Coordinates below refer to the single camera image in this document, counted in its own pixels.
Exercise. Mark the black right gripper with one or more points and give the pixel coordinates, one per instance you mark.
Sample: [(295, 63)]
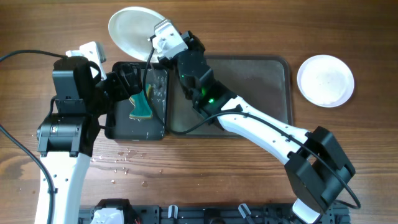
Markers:
[(173, 62)]

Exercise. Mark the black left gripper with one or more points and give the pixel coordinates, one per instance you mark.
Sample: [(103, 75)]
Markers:
[(125, 79)]

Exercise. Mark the green yellow sponge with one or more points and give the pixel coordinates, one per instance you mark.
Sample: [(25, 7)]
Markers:
[(141, 108)]

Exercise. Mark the white plate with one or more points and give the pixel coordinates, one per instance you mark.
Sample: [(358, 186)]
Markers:
[(130, 29), (325, 81)]

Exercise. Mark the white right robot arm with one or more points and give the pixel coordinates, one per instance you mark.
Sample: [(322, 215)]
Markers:
[(316, 165)]

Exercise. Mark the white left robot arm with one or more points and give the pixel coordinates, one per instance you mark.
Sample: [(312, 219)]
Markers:
[(66, 138)]

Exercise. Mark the black water tray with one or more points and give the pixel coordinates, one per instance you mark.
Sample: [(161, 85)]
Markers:
[(120, 127)]

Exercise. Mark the dark grey serving tray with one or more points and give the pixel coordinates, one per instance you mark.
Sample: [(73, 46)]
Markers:
[(263, 81)]

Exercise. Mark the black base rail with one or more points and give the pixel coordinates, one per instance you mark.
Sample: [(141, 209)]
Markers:
[(268, 214)]

